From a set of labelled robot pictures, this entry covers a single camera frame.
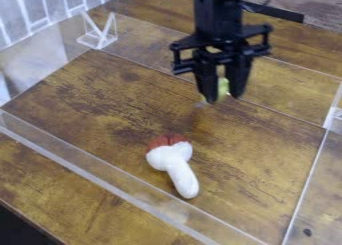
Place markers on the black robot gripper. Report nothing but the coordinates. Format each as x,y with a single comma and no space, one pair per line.
222,41

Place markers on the green spoon with metal bowl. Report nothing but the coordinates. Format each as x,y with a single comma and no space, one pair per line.
221,89

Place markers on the white plush mushroom toy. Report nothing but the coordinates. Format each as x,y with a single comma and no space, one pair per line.
168,154

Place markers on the clear acrylic corner bracket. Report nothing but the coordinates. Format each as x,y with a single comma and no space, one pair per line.
98,38

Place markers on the clear acrylic enclosure wall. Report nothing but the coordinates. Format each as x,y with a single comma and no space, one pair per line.
75,134

